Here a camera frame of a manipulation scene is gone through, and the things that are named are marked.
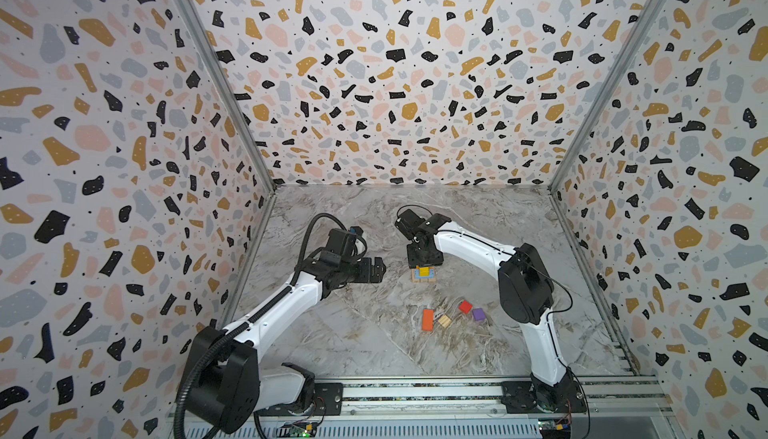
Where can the corner aluminium profile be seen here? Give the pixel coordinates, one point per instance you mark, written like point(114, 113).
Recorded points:
point(623, 61)
point(188, 13)

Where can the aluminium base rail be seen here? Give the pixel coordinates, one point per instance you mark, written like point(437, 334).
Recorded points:
point(476, 407)

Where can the natural wood plank block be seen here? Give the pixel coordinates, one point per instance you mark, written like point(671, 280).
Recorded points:
point(430, 280)

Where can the right electronics board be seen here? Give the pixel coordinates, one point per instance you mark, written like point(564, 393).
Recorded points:
point(554, 429)

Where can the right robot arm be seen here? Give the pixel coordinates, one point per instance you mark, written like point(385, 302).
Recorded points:
point(526, 292)

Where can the left electronics board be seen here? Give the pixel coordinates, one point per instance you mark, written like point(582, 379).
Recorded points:
point(300, 429)

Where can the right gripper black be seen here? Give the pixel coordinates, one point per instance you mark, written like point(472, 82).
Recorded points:
point(421, 246)

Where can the purple wood cube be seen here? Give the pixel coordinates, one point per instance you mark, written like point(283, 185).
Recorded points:
point(478, 314)

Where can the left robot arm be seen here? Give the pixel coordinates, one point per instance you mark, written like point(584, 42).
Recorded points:
point(223, 382)

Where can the right corner aluminium profile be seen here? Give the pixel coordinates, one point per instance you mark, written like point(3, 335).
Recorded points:
point(623, 61)

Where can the small natural wood cube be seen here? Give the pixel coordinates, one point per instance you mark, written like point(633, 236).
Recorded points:
point(444, 321)

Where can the red wood cube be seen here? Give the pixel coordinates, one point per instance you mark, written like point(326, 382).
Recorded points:
point(465, 307)

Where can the blue wood block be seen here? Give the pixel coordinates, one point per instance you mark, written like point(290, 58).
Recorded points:
point(415, 273)

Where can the left corner aluminium profile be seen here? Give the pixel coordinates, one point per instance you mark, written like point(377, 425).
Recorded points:
point(188, 13)

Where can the electronics board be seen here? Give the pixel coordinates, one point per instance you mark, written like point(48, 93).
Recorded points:
point(554, 429)
point(300, 429)

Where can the red-orange wood block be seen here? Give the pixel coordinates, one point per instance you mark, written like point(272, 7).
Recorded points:
point(427, 320)

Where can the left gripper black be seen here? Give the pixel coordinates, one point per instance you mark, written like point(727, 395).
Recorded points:
point(376, 270)

